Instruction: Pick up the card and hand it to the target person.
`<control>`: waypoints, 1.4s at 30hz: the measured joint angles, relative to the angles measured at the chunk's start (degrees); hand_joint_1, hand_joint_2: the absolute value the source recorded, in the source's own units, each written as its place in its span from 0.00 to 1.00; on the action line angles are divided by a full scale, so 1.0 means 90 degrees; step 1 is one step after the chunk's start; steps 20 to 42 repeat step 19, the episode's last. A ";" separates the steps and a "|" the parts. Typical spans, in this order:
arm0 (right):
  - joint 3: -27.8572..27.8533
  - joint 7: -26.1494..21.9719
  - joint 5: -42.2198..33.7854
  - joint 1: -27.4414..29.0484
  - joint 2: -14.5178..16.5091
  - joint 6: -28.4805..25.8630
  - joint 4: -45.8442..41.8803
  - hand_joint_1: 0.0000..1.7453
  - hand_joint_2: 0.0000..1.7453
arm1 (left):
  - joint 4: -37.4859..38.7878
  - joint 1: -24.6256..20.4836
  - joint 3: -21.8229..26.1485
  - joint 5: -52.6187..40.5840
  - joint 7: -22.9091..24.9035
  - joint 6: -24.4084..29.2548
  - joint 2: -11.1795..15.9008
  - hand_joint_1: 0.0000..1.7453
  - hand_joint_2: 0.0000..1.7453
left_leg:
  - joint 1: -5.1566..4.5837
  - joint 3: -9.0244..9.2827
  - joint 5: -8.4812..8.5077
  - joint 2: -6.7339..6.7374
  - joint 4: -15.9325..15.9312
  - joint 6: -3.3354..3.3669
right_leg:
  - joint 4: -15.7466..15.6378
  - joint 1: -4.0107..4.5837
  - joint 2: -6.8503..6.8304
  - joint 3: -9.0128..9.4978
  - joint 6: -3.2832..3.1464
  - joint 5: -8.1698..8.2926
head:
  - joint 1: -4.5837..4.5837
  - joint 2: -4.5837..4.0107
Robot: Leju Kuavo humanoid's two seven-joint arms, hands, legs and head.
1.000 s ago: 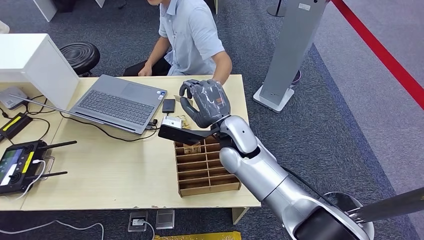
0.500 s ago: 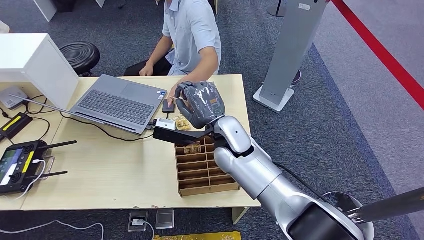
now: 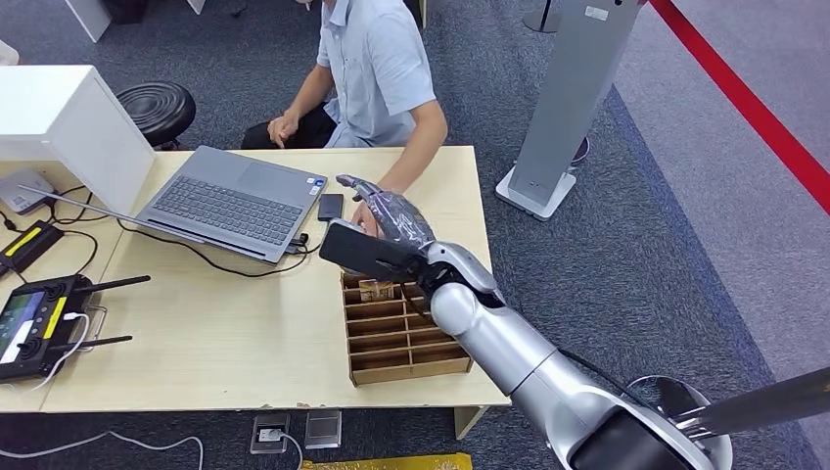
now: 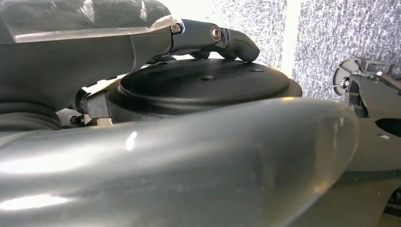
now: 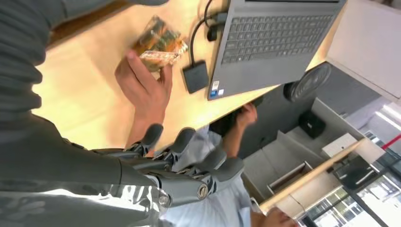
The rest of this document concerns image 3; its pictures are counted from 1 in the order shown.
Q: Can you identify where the gold patterned card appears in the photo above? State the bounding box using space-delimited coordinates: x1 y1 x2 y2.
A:
358 278 395 304

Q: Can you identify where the white cabinet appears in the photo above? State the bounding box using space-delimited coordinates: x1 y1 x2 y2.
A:
0 65 157 215

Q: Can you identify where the person's left hand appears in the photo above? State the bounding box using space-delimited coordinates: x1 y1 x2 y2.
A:
350 191 389 238

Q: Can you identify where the grey floor socket plate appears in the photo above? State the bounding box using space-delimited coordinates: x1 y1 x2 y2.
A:
303 409 343 450

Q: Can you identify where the yellow patterned object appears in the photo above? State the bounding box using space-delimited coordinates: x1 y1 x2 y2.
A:
300 453 475 470

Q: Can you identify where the red barrier belt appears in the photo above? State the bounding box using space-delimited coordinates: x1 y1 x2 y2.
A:
648 0 830 215

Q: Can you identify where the white furniture panel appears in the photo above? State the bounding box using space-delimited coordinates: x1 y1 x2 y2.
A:
63 0 113 44

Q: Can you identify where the person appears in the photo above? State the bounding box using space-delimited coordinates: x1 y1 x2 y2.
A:
241 0 448 238

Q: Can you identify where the grey laptop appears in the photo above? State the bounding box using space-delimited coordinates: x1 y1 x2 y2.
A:
18 145 329 264

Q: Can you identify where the black remote controller with antennas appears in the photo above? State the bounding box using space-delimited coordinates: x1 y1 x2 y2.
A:
0 274 152 384

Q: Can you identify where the black device with yellow label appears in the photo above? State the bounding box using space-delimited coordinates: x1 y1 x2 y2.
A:
0 220 65 279

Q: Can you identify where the wooden slotted card box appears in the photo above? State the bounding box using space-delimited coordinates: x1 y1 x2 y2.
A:
340 272 475 388

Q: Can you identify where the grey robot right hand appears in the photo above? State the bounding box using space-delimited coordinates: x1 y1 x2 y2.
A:
336 173 438 252

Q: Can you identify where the black phone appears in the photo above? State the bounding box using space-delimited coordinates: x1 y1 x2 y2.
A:
316 193 345 222

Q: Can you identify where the white floor cable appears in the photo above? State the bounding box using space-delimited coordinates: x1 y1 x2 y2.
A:
0 431 205 470

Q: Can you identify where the black round stool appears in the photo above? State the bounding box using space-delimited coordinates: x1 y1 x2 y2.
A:
116 81 197 151

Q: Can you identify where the grey round stand base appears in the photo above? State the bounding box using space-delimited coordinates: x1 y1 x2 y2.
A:
522 0 560 33

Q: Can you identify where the floor socket with plug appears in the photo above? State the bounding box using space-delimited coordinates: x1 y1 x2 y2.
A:
250 413 291 455

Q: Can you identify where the white usb cable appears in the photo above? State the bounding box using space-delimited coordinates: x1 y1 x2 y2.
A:
30 312 91 393

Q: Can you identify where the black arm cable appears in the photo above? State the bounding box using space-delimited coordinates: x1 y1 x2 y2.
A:
557 349 650 410

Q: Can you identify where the black laptop cable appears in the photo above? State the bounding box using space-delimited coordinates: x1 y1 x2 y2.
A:
116 218 323 279

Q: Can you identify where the black bin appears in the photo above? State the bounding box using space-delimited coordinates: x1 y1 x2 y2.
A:
100 0 151 25

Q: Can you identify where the grey kiosk stand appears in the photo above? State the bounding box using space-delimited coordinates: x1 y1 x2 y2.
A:
495 0 643 222

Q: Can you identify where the person's right hand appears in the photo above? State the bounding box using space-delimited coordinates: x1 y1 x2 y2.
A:
267 110 300 150

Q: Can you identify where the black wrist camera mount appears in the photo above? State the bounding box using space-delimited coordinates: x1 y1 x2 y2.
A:
318 218 430 285

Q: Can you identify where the chrome stanchion with base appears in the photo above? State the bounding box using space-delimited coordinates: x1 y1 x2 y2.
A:
625 366 830 470

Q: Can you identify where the thin black desk cable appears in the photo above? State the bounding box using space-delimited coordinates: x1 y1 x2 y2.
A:
50 185 111 275

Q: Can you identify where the white router box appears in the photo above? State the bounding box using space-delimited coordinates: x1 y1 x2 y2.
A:
0 169 57 215

